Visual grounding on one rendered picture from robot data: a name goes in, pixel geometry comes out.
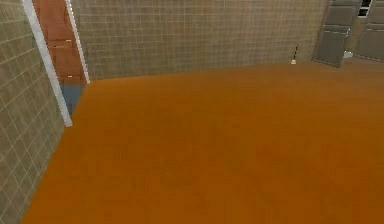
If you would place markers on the brown wooden room door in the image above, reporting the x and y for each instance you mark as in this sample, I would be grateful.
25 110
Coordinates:
61 50

